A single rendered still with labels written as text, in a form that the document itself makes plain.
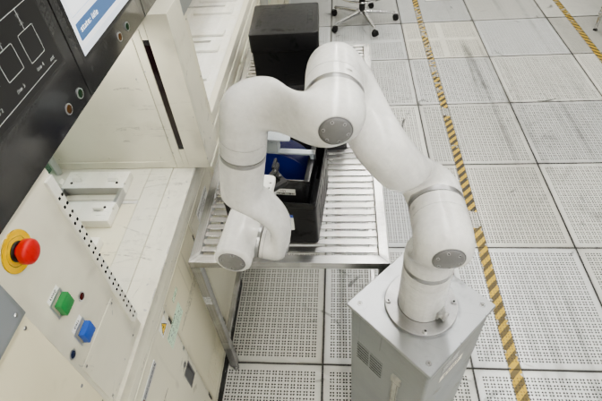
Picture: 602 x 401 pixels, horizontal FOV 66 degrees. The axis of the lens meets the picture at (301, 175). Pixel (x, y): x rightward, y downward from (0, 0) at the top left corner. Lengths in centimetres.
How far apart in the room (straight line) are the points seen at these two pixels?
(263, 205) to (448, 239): 37
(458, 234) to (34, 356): 76
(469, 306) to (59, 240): 99
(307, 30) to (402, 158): 119
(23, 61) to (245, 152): 37
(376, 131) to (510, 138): 233
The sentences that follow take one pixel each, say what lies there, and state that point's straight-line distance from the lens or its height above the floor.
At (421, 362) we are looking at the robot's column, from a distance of 125.
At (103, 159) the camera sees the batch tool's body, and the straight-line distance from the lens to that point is 168.
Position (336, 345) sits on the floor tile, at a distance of 210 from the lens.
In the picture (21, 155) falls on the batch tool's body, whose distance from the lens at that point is 83.
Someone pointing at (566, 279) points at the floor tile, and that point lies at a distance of 248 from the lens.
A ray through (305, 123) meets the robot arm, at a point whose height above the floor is 146.
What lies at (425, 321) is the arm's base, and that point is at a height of 78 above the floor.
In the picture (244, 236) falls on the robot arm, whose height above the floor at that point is 109.
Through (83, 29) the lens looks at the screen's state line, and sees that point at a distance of 102.
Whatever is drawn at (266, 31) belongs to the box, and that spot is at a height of 101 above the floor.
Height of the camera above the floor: 189
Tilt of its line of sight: 44 degrees down
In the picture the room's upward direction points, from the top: 6 degrees counter-clockwise
